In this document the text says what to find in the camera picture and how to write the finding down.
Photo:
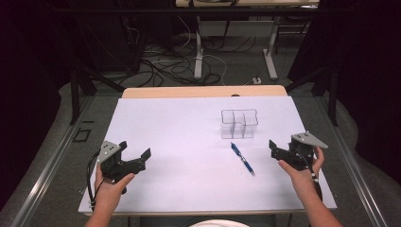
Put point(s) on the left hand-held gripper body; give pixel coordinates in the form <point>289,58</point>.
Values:
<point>110,164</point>

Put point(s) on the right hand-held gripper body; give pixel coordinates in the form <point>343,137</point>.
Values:
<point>304,148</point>

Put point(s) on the blue pen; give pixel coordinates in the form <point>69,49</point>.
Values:
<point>242,159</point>

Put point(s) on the clear plastic divided organizer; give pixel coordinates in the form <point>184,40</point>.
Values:
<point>239,123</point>

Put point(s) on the person's left hand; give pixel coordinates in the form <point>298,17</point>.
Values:
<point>110,190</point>

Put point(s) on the person's right hand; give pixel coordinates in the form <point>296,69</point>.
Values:
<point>299,178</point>

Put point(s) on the white table sheet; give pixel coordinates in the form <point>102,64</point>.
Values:
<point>189,142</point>

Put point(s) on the white power plug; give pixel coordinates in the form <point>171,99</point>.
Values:
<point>257,80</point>

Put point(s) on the wooden table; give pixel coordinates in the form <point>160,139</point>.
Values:
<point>201,91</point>

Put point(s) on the dark curtain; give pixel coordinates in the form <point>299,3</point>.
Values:
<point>369,78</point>
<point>28,63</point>

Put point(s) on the person's white shirt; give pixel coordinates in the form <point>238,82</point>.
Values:
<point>219,223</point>

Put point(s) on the white-legged desk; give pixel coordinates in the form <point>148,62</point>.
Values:
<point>198,56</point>

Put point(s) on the aluminium floor rail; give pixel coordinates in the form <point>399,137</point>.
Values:
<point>47,170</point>
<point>353,170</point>

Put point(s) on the black frame post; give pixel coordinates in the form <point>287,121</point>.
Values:
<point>74,97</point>

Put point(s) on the black horizontal frame bar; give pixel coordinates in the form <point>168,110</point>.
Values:
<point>189,11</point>

